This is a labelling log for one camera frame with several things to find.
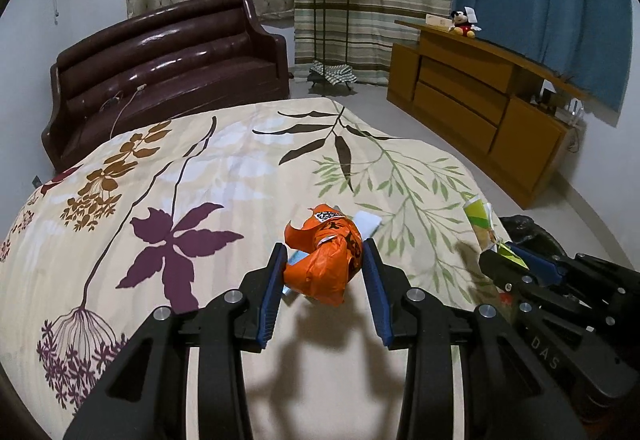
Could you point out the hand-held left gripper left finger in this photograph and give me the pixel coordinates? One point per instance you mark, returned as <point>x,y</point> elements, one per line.
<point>272,295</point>

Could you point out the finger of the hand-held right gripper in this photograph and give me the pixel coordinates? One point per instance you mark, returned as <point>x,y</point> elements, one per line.
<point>535,265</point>
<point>500,270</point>

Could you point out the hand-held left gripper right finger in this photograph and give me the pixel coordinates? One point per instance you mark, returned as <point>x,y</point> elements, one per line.
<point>375,295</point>

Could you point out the bin with black bag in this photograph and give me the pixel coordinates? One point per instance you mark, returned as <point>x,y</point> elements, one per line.
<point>530,230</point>

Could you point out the green white wrapper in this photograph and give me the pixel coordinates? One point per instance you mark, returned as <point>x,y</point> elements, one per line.
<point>480,217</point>

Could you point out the orange wrapper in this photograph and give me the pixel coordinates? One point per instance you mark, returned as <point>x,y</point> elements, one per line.
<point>325,265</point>

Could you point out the white blue packet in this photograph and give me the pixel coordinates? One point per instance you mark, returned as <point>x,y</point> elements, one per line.
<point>367,222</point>

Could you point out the floral blanket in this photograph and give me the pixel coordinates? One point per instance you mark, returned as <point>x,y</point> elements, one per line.
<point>250,180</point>

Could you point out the small white device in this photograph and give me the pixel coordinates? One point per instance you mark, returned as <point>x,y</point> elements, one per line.
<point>574,112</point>

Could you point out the wooden cabinet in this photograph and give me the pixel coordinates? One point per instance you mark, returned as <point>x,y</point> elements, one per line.
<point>450,89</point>

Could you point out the striped cloth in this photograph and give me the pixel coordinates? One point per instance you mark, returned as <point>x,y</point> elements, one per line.
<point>332,72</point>

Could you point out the mouse plush toy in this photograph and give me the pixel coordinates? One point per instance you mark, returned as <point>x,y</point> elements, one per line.
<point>462,23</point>

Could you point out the white box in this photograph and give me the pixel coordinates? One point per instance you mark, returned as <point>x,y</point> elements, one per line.
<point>439,21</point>

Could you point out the brown leather sofa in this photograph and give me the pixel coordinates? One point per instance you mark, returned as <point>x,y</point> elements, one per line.
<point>165,54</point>

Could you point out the black metal plant stand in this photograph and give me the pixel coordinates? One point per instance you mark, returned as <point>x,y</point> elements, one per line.
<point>322,29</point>

